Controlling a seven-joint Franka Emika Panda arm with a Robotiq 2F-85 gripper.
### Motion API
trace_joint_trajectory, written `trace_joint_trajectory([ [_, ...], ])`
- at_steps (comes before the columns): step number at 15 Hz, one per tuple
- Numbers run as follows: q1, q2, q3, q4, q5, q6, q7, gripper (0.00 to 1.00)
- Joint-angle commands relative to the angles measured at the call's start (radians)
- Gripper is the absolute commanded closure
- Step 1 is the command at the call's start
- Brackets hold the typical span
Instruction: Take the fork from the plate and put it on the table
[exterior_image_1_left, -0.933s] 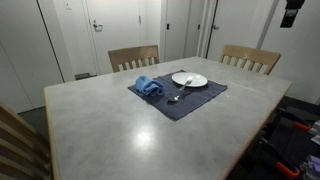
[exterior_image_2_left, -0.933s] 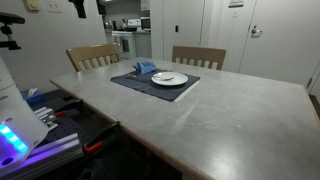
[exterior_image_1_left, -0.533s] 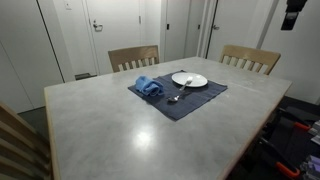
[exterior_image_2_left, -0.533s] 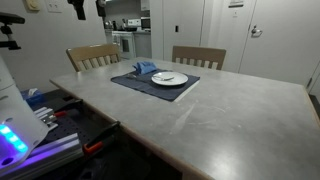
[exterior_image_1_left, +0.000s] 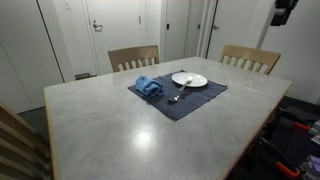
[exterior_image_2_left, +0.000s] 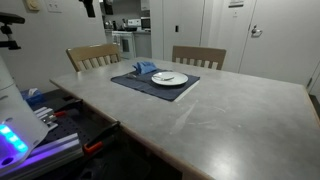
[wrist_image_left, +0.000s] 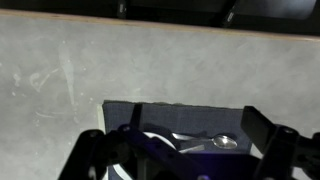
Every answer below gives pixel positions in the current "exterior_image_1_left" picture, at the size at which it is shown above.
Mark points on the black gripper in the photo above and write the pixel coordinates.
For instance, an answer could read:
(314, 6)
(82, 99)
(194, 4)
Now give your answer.
(279, 16)

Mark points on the white round plate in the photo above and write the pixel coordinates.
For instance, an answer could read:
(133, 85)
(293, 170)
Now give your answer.
(199, 80)

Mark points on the light wooden slatted chair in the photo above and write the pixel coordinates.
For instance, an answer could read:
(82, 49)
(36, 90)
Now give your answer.
(133, 54)
(250, 54)
(20, 146)

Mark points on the narrow white door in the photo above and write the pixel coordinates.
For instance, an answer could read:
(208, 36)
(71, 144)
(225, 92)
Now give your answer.
(177, 30)

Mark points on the orange clamp grip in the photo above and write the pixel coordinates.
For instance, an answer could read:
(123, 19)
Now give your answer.
(301, 126)
(286, 170)

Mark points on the grey box stack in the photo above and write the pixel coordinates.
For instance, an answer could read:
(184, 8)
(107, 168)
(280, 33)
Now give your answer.
(315, 133)

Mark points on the dark blue woven placemat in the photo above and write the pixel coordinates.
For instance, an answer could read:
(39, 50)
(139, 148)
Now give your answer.
(186, 103)

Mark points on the silver metal spoon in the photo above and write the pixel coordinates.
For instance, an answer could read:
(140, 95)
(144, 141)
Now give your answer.
(173, 98)

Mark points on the blue folded cloth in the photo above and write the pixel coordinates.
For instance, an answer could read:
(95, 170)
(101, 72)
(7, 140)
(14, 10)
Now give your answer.
(148, 86)

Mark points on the purple grey box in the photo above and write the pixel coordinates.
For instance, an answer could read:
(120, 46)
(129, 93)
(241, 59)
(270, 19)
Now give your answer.
(311, 166)

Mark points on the large white cabinet panel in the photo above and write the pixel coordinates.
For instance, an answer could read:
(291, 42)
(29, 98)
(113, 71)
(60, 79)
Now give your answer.
(23, 50)

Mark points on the black metal cart frame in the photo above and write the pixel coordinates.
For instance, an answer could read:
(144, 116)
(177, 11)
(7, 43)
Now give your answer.
(283, 143)

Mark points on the white wall light switch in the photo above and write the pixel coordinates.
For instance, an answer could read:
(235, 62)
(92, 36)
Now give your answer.
(67, 4)

